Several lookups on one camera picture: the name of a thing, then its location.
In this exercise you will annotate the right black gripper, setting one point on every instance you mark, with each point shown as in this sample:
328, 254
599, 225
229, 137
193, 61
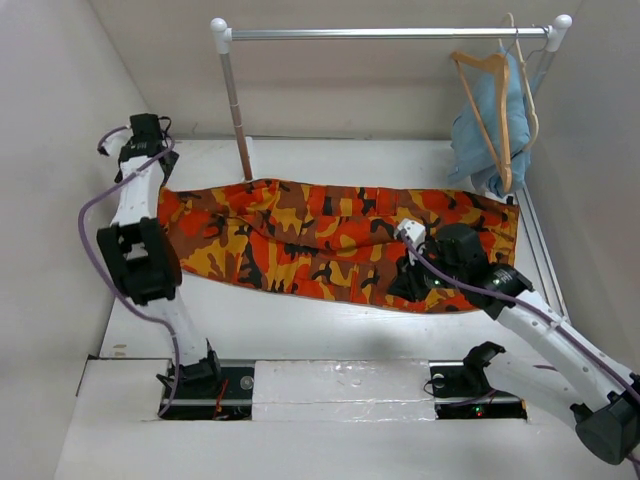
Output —
405, 283

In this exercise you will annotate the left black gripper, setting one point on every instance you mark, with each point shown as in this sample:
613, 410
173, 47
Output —
173, 160

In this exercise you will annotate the orange camouflage trousers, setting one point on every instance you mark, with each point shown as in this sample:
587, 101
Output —
324, 242

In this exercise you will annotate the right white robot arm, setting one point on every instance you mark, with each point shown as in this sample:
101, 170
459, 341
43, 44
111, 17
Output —
593, 394

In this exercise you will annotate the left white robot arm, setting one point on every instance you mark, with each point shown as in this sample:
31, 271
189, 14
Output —
142, 264

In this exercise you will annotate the light blue hanging garment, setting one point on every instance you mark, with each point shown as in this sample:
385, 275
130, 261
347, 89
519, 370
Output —
472, 159

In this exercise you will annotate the white metal clothes rack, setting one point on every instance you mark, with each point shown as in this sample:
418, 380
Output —
496, 65

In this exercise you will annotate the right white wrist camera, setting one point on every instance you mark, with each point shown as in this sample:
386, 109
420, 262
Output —
411, 230

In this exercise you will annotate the aluminium side rail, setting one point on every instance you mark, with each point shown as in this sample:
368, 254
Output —
533, 257

